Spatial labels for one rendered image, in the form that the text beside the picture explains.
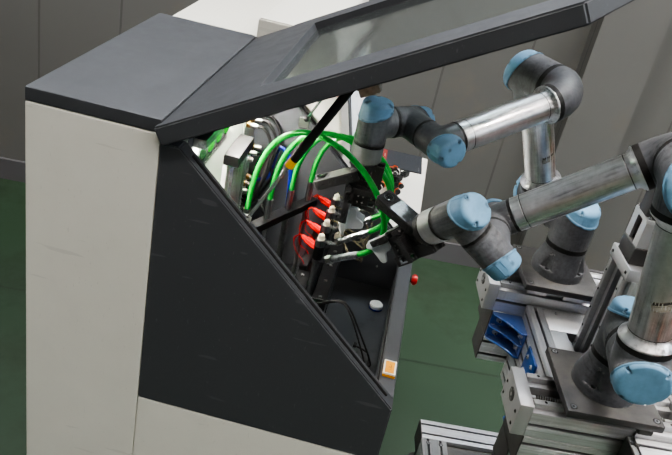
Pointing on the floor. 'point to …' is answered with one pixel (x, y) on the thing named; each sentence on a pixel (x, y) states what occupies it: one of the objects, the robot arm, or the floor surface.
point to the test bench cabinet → (208, 435)
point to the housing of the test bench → (107, 213)
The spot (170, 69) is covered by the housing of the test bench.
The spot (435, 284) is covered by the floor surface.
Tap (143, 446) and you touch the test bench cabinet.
